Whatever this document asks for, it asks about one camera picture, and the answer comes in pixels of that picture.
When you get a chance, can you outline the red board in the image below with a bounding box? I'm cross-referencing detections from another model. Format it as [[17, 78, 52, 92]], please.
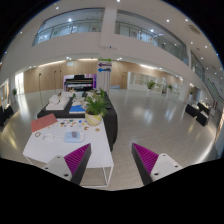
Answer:
[[31, 113, 57, 132]]

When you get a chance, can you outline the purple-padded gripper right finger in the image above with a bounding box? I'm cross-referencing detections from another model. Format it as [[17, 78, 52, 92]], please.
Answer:
[[132, 143, 182, 185]]

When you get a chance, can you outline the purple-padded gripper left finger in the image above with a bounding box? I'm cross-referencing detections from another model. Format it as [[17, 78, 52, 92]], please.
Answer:
[[43, 144, 91, 185]]

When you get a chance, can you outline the black piano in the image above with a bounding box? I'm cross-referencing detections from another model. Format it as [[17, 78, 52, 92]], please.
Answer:
[[64, 75, 93, 91]]

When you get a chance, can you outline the black-clothed table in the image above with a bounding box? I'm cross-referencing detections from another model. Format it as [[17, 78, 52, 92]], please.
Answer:
[[37, 95, 118, 150]]

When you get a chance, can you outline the blue folder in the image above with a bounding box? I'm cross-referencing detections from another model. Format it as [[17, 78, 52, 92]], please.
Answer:
[[69, 105, 85, 114]]

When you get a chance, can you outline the background potted plant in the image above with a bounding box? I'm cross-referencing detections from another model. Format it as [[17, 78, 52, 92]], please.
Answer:
[[146, 80, 156, 90]]

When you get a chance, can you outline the white table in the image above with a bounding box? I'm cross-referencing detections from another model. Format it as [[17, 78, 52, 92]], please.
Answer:
[[22, 117, 115, 188]]

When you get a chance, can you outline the direction sign pillar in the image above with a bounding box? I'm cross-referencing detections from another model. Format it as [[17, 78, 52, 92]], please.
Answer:
[[96, 58, 112, 93]]

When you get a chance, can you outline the potted green plant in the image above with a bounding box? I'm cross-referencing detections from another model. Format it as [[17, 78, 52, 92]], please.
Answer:
[[84, 89, 108, 126]]

